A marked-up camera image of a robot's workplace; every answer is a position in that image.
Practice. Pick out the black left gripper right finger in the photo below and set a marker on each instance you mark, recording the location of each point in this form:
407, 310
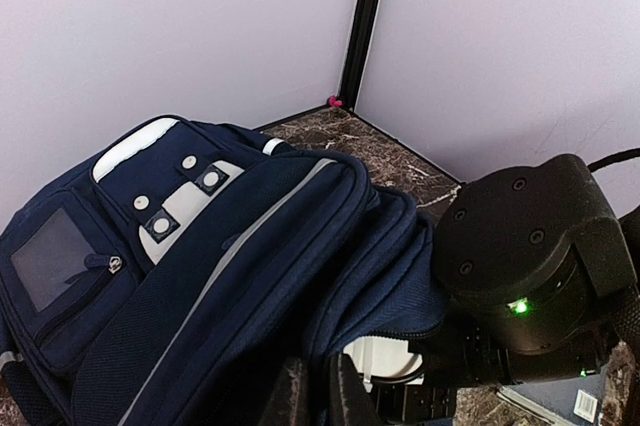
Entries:
349, 402

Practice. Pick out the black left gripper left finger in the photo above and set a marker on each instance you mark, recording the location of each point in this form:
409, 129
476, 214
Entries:
288, 404

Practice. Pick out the navy blue student backpack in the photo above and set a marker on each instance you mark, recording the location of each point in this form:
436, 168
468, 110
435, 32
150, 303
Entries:
166, 279

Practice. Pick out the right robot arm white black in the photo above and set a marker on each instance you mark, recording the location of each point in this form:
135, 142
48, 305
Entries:
543, 279

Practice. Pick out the dark blue hardcover book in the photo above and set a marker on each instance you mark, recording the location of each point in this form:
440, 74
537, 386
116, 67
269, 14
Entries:
575, 401

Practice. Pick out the black right frame post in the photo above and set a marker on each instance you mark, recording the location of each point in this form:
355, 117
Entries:
361, 34

